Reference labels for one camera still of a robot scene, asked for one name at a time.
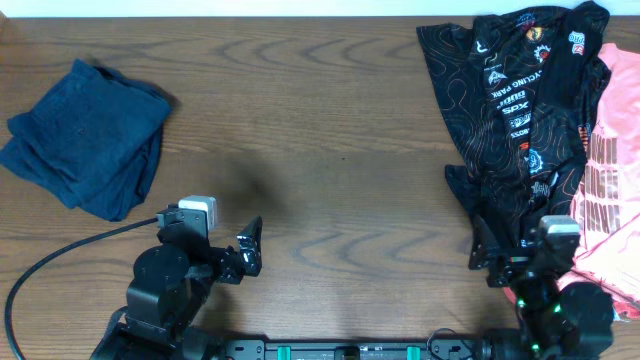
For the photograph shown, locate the navy blue shorts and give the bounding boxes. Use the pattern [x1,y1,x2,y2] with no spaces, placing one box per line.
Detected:
[1,128,163,222]
[7,59,172,199]

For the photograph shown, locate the pink printed t-shirt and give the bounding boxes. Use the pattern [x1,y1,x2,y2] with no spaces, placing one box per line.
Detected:
[559,43,639,319]

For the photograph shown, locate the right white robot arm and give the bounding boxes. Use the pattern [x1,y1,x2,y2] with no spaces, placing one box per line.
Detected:
[468,215,614,359]

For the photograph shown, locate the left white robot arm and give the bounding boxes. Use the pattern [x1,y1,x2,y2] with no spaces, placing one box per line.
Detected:
[91,205,263,360]

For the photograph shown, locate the black printed cycling jersey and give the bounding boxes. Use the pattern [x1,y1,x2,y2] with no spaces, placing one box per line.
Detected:
[417,1,610,248]

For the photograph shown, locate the folded navy blue shorts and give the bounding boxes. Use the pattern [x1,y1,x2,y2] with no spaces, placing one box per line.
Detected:
[1,128,163,222]

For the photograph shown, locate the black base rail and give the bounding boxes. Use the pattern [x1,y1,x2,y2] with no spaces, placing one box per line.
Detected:
[219,333,504,360]

